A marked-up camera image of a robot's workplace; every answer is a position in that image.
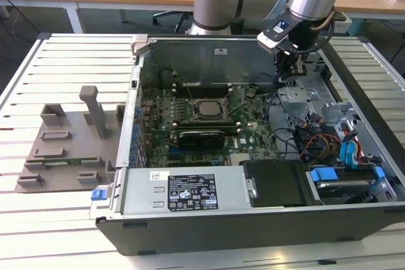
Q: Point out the round coin battery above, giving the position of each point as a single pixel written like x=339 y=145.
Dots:
x=250 y=93

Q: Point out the small silver heatsink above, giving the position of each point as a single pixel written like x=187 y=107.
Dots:
x=239 y=157

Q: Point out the black open PC case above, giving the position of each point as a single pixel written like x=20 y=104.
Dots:
x=221 y=232

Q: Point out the CPU socket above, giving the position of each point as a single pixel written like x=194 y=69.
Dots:
x=192 y=108

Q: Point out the blue case latch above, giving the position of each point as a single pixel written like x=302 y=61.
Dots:
x=98 y=194

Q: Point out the green RAM stick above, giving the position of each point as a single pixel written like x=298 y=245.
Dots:
x=72 y=162

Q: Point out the green motherboard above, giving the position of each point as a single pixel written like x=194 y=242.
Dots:
x=253 y=124

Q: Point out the pale grey case latch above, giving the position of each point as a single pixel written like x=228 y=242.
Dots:
x=139 y=42

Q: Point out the black office chair base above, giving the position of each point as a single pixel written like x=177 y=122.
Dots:
x=171 y=13

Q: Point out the black plastic shroud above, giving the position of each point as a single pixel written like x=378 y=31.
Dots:
x=275 y=184

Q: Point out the hard disk in blue carrier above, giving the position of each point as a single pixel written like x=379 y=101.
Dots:
x=322 y=175

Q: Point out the teal container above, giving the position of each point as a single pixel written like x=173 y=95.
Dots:
x=359 y=26

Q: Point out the black graphics card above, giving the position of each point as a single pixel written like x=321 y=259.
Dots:
x=202 y=138

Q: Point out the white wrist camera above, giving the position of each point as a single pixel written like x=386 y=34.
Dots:
x=269 y=40

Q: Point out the grey parts rack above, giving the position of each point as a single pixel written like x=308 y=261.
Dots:
x=76 y=143

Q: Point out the grey power supply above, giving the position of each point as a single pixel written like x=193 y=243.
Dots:
x=142 y=194

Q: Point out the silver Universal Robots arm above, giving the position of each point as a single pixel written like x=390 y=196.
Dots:
x=218 y=1

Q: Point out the CPU with silver top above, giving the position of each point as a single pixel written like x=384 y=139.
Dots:
x=208 y=108

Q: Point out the metal drive cage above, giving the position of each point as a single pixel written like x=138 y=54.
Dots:
x=292 y=97

